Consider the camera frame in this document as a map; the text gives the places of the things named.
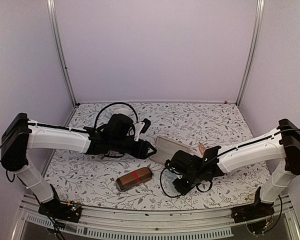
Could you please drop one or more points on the brown plaid glasses case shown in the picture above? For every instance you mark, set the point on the brown plaid glasses case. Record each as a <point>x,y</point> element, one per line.
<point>133,179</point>

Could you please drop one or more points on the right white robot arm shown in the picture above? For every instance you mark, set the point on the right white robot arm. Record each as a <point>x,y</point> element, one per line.
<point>282,143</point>

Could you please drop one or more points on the left aluminium frame post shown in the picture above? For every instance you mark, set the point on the left aluminium frame post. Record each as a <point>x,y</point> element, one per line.
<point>60,52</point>

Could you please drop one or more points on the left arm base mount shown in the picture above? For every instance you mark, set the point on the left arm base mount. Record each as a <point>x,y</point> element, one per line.
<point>55,209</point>

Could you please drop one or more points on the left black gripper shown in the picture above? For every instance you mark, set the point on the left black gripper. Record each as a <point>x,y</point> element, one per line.
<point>141,151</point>

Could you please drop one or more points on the aluminium frame post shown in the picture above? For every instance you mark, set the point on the aluminium frame post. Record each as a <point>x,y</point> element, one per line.
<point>257,24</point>
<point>60,52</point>

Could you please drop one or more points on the front aluminium rail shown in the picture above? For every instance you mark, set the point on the front aluminium rail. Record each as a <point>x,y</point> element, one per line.
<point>200,224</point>

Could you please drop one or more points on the pink translucent sunglasses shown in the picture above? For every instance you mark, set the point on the pink translucent sunglasses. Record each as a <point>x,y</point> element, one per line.
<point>201,148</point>

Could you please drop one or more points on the small blue cloth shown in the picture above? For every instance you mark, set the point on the small blue cloth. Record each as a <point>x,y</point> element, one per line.
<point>171,177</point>

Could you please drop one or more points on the light blue mug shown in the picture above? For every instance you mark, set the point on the light blue mug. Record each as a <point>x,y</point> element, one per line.
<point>122,111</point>

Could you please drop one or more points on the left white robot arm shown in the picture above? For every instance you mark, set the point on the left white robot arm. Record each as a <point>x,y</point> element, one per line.
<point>120,135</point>

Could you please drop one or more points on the pink glasses case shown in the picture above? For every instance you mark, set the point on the pink glasses case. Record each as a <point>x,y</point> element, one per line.
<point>166,148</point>

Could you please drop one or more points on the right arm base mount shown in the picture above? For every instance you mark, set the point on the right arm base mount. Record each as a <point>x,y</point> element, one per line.
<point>255,210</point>

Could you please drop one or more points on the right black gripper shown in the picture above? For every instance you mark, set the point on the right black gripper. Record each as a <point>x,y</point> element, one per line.
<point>181,189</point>

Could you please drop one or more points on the right aluminium frame post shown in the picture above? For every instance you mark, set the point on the right aluminium frame post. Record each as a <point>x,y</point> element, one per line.
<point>257,24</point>

